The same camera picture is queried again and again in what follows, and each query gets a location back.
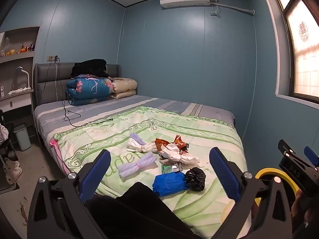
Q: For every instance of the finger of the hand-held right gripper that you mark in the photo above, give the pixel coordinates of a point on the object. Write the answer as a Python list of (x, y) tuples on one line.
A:
[(310, 153), (286, 147)]

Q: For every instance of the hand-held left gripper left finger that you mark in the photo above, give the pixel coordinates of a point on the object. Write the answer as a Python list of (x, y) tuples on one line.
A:
[(96, 174)]

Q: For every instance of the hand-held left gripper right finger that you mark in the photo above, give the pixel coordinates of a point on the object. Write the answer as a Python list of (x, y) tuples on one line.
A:
[(224, 174)]

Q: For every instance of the black bin with yellow rim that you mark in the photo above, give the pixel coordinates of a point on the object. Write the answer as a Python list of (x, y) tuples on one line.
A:
[(269, 171)]

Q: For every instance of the black plastic bag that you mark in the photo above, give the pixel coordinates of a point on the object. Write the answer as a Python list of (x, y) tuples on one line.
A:
[(195, 178)]

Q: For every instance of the large white tissue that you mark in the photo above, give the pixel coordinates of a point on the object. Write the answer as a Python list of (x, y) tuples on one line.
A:
[(178, 155)]

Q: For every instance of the small white tissue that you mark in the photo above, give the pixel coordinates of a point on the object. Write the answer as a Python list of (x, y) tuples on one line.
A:
[(139, 148)]

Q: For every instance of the small purple foam net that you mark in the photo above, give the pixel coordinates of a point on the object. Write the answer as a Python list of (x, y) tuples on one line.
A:
[(136, 139)]

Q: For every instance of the blue plastic bag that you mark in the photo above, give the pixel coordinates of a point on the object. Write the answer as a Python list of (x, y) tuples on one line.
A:
[(169, 184)]

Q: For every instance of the green foil wrapper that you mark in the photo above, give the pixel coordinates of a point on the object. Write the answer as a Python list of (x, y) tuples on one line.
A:
[(168, 168)]

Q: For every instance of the brown snack wrapper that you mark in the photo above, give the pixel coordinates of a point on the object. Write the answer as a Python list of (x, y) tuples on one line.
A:
[(162, 143)]

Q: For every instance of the green patterned quilt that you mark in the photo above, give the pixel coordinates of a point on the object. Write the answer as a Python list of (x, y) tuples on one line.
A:
[(119, 134)]

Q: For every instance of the striped grey bed sheet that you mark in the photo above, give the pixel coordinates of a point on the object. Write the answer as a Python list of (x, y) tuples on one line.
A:
[(119, 104)]

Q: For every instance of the small grey waste bin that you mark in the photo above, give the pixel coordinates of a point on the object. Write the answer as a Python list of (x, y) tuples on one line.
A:
[(22, 138)]

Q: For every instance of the folded blue floral quilt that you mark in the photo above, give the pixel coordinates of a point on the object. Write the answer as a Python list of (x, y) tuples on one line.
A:
[(87, 90)]

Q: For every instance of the black chair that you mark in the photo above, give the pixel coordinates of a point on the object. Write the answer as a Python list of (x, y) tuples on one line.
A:
[(7, 151)]

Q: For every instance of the folded beige quilt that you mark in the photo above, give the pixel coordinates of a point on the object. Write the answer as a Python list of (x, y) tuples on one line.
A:
[(124, 84)]

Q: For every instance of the black clothing pile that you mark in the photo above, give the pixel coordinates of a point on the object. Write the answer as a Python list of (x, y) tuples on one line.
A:
[(91, 67)]

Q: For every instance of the grey upholstered bed headboard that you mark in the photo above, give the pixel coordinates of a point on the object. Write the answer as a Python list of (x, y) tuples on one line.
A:
[(49, 74)]

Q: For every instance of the white cloth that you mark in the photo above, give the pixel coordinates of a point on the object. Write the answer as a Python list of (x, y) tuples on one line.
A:
[(18, 90)]

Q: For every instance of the white desk lamp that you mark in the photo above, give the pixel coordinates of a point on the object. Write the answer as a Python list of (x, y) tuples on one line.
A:
[(26, 76)]

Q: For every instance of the oranges on shelf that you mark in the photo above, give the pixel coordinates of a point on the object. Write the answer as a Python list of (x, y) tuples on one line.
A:
[(10, 53)]

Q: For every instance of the white air conditioner pipe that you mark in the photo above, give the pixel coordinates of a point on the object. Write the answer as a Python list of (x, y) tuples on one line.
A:
[(234, 7)]

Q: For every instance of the window with brown frame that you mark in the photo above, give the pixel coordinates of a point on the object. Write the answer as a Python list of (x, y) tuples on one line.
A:
[(302, 54)]

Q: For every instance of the wall power socket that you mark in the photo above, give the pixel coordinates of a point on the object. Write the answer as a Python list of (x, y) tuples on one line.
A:
[(51, 58)]

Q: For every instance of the grey wall shelf unit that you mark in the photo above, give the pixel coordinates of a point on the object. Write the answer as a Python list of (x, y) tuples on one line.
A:
[(18, 59)]

